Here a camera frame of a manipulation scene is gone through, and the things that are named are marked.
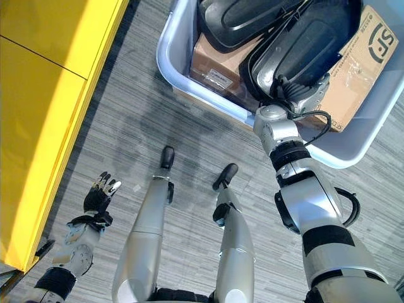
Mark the dark robot right foot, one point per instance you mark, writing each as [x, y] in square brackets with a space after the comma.
[225, 175]

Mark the black sole-shaped part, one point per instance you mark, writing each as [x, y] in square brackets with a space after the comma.
[243, 19]
[296, 47]

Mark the silver robot leg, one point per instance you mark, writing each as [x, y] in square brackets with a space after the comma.
[235, 240]
[146, 227]

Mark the black robot torso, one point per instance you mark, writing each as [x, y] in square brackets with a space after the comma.
[180, 295]

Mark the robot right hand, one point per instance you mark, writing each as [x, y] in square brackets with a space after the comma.
[295, 90]

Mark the silver robot left leg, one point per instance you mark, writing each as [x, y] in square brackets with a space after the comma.
[146, 227]

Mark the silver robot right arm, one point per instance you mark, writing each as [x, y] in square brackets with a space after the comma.
[315, 202]

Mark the small labelled cardboard box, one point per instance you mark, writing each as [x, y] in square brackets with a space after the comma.
[213, 67]

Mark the dark robot left foot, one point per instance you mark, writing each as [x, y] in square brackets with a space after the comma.
[167, 156]

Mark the translucent plastic box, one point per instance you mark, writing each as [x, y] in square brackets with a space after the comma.
[176, 47]

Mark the silver robot right leg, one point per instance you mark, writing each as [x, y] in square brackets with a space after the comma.
[235, 240]

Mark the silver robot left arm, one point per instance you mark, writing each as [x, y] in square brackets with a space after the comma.
[77, 252]

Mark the large printed cardboard box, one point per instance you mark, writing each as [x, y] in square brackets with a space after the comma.
[356, 79]

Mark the dark robot foot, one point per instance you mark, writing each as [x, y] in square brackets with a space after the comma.
[167, 156]
[225, 175]

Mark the black shelf foot bracket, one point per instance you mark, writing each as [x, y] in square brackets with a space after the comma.
[45, 248]

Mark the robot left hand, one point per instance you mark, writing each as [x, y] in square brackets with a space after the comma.
[96, 199]

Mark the yellow shelf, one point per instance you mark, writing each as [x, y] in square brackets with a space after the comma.
[41, 110]

